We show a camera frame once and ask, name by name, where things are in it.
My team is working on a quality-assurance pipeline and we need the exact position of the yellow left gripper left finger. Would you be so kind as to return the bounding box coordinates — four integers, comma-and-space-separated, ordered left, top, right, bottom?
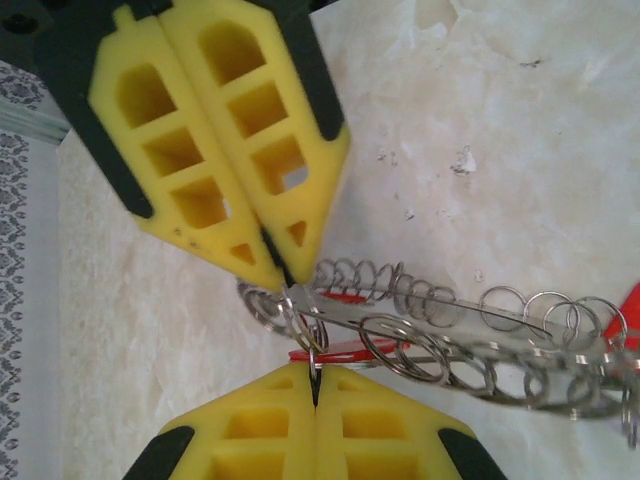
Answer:
122, 361, 318, 480

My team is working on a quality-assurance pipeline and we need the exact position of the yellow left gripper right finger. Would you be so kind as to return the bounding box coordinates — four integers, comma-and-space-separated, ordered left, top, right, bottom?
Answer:
315, 366, 501, 480

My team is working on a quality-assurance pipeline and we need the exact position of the red key tag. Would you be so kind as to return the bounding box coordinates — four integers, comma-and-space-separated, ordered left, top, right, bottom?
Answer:
602, 282, 640, 374
288, 338, 412, 369

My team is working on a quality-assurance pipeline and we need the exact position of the metal keyring disc with rings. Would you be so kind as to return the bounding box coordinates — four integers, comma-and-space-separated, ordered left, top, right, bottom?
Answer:
234, 257, 640, 451

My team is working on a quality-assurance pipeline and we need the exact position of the aluminium back rail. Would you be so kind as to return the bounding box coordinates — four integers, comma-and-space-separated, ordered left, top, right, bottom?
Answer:
0, 107, 69, 149

